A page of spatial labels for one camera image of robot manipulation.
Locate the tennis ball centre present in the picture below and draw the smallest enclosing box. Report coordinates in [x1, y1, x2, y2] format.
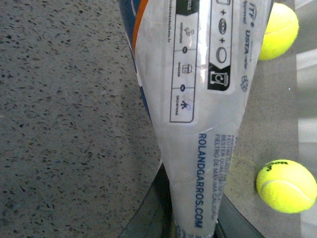
[259, 3, 299, 61]

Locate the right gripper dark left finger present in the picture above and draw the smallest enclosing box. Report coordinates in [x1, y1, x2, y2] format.
[119, 163, 173, 238]

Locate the tennis ball with black logo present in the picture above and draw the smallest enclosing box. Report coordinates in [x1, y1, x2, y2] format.
[256, 159, 317, 214]

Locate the crushed clear tennis ball can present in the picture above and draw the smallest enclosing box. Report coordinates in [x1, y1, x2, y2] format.
[119, 0, 273, 238]

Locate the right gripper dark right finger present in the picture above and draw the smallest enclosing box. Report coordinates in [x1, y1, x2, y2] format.
[214, 194, 258, 238]

